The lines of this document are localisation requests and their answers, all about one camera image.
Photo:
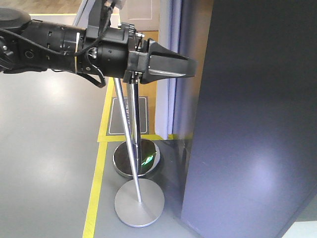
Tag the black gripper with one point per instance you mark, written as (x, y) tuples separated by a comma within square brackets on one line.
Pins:
[(107, 51)]

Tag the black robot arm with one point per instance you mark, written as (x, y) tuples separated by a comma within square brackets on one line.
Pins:
[(34, 45)]

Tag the sign stand with round base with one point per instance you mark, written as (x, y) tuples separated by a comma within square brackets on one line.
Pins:
[(140, 201)]

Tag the chrome stanchion post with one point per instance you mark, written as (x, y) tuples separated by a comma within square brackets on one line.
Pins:
[(143, 153)]

